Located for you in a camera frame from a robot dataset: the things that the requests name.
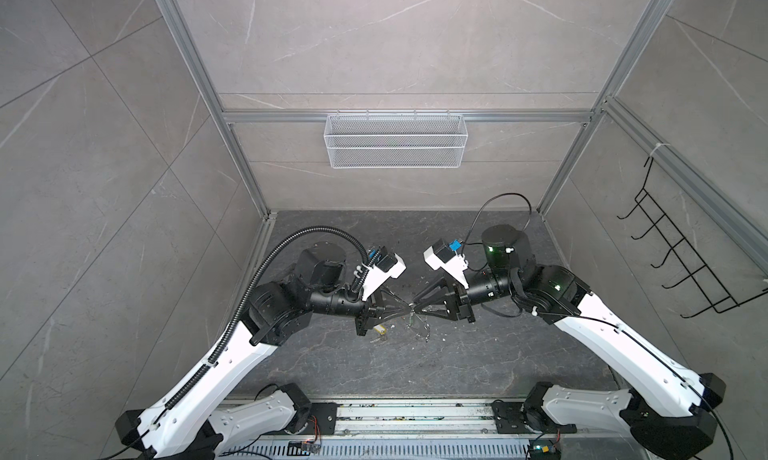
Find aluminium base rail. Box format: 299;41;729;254
173;398;601;460

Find black right camera cable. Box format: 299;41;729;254
461;191;534;248

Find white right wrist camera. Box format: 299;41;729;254
423;238;469;289

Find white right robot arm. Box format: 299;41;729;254
413;224;726;459

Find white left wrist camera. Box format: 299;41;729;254
360;246;406;301

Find aluminium frame profiles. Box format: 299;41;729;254
143;0;768;395

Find black corrugated cable conduit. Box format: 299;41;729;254
163;225;370;413

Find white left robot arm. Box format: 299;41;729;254
115;242;405;459

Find black wire hook rack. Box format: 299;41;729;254
616;156;767;319

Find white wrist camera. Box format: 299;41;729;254
423;238;469;289
360;246;406;301

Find white wire mesh basket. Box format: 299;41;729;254
323;114;469;169

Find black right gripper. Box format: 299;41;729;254
412;268;520;323

